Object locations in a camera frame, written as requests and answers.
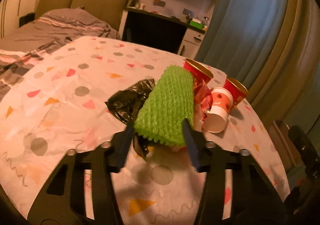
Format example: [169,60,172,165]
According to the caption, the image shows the red wrapper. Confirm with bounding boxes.
[193,79,213,124]

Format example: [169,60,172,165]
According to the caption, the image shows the red gold cup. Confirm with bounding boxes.
[223,76,249,107]
[183,59,214,83]

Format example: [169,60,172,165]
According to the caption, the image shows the bed with grey bedding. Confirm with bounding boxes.
[1,8,120,99]

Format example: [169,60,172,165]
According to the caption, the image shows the black plastic bag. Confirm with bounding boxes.
[105,78,155,161]

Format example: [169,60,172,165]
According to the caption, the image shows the white wardrobe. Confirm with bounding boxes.
[1,0,21,39]

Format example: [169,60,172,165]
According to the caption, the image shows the padded brown headboard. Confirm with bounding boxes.
[35,0,133,30]

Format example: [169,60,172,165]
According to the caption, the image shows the green foam net sleeve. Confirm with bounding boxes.
[134,65,194,147]

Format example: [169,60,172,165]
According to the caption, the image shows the blue and beige curtains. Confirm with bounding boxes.
[196,0,319,126]

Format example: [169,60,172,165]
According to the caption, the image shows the green box on desk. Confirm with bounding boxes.
[189,18,203,29]

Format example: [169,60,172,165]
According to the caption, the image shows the dark desk with white drawers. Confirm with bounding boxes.
[119,7,204,55]

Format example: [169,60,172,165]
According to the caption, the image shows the brown plastic trash bin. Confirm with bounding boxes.
[268,120,302,172]

